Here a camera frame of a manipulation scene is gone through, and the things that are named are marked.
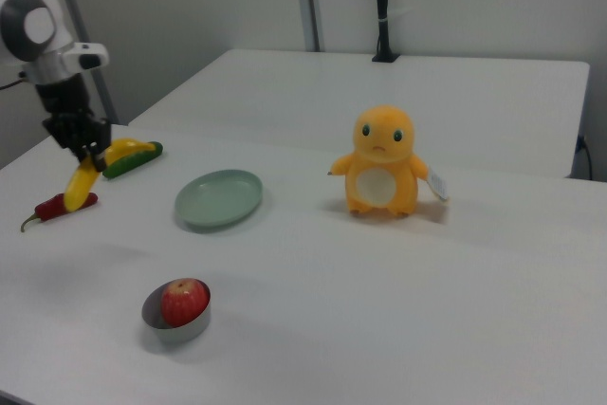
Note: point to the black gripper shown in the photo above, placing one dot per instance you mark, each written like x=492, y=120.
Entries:
x=71, y=115

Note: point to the yellow banana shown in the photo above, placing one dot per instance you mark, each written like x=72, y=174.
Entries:
x=81, y=186

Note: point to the green plastic plate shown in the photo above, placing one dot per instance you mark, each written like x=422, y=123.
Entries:
x=218, y=198

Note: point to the green cucumber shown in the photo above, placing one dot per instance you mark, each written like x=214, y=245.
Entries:
x=135, y=160

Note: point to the red chili pepper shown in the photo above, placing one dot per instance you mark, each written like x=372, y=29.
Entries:
x=52, y=208

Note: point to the red apple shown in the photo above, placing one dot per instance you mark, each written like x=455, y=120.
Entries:
x=184, y=303

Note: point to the round metal bowl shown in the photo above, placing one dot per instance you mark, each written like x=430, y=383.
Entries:
x=182, y=333

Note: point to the orange plush toy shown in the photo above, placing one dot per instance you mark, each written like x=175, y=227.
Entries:
x=379, y=158

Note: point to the black pole with clamp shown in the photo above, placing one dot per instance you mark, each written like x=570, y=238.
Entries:
x=381, y=2

